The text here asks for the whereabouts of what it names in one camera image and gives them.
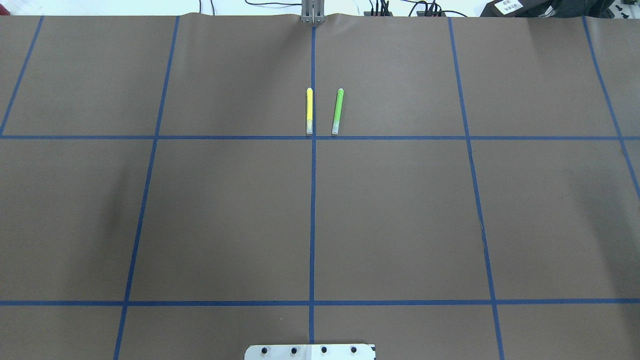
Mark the green highlighter pen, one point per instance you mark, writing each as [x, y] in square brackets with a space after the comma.
[337, 113]

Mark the yellow highlighter pen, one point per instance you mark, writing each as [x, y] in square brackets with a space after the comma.
[309, 111]

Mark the black usb hub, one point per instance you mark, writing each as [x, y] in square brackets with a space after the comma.
[378, 12]

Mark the aluminium frame post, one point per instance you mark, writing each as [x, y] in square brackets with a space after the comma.
[313, 12]

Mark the white camera stand pillar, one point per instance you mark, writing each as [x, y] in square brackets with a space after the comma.
[332, 351]

